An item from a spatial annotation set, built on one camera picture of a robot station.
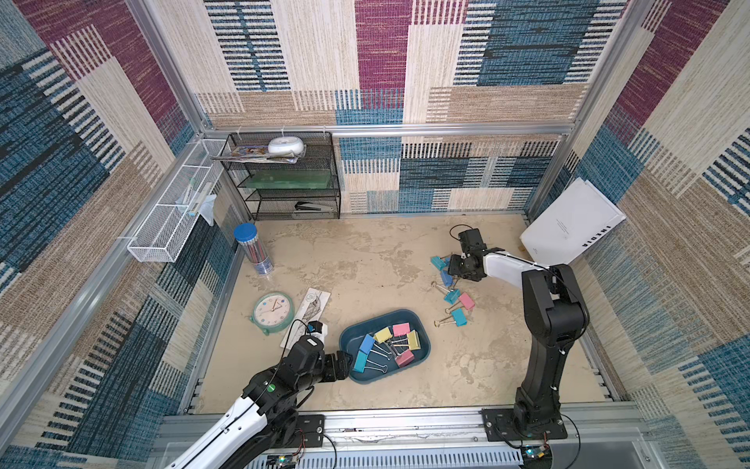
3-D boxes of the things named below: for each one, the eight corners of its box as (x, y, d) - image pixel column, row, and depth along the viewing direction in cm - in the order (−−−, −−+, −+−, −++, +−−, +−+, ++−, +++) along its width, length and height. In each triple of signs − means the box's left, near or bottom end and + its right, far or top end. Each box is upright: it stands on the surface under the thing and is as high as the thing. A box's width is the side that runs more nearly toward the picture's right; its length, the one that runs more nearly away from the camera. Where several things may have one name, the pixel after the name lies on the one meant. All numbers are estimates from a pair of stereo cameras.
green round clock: (250, 334, 92) (246, 330, 89) (261, 296, 100) (258, 291, 98) (290, 334, 92) (288, 330, 89) (298, 296, 100) (296, 291, 98)
